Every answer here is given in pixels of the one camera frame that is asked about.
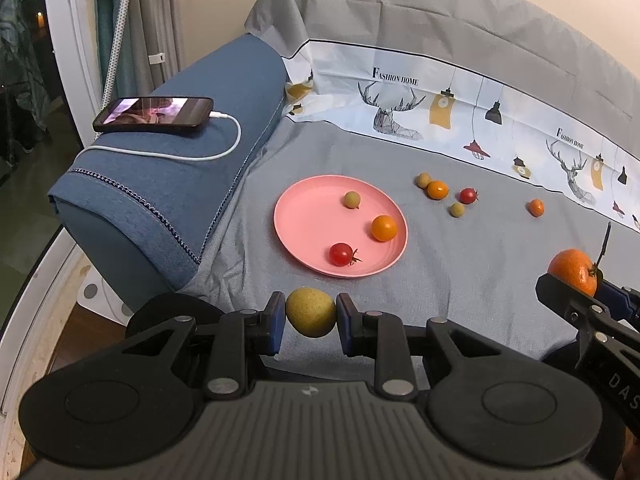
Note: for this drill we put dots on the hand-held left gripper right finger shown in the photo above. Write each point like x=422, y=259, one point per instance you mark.
x=346, y=327

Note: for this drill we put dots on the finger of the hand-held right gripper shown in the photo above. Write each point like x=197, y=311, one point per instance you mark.
x=617, y=297
x=565, y=297

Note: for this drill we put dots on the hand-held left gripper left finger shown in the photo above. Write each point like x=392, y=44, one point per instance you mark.
x=276, y=324

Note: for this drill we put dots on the orange tangerine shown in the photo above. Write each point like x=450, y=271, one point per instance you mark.
x=572, y=267

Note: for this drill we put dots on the large green jujube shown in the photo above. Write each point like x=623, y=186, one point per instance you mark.
x=310, y=312

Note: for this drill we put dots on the pink plate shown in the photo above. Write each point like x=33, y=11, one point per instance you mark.
x=310, y=220

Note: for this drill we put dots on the red cherry tomato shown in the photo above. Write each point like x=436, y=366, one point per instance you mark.
x=468, y=195
x=341, y=254

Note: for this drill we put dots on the small orange cherry tomato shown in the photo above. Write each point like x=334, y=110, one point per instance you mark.
x=536, y=207

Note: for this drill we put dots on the small green jujube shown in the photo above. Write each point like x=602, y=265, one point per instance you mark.
x=352, y=199
x=457, y=209
x=424, y=180

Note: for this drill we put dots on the white dotted box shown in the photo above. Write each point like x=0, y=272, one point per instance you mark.
x=97, y=292

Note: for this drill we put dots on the blue sofa armrest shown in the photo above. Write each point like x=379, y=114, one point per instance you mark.
x=165, y=180

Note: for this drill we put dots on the grey printed bed sheet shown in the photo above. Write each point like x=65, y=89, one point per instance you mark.
x=450, y=125

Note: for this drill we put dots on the black smartphone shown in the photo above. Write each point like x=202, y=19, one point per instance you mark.
x=152, y=113

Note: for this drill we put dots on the black white braided pole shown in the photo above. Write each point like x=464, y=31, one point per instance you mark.
x=116, y=45

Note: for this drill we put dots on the grey curtain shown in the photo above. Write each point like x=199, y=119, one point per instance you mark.
x=150, y=15

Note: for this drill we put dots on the white wall clip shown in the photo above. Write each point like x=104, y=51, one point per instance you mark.
x=156, y=58

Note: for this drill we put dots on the white curved door frame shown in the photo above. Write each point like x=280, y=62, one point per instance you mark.
x=75, y=50

